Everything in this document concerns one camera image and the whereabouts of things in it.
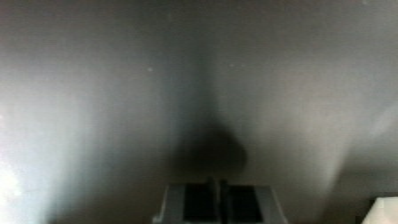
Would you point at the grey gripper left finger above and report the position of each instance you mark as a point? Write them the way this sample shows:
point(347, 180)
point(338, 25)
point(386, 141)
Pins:
point(189, 204)

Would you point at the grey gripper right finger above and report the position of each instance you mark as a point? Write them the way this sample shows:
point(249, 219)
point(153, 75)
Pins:
point(249, 205)

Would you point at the white L-shaped corner fence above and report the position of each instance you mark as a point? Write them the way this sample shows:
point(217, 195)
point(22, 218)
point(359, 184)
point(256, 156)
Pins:
point(382, 214)

